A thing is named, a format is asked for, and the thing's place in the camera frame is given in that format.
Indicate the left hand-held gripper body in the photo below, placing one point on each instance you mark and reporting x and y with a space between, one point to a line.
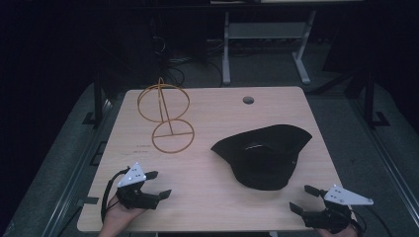
132 176

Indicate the white metal table frame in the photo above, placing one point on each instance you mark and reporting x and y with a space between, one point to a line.
267 31

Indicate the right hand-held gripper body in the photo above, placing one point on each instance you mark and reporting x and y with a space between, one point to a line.
332 215

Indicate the person's right hand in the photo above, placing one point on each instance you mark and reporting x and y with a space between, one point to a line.
339 233

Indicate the black metal stand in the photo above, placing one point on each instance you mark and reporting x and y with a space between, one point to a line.
369 98
98 98

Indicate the black brimmed hat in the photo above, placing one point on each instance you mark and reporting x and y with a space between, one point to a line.
263 158

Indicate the person's left hand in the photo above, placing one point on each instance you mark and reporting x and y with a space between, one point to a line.
116 218

